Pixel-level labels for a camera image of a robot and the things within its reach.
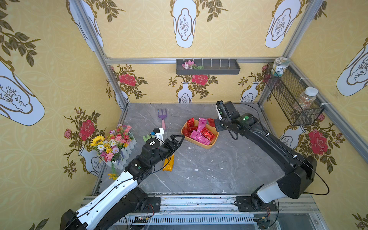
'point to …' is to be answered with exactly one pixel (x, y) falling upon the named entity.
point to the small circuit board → (140, 220)
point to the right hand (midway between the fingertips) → (221, 120)
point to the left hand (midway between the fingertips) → (177, 138)
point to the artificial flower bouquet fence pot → (115, 147)
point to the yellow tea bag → (169, 167)
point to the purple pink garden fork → (162, 116)
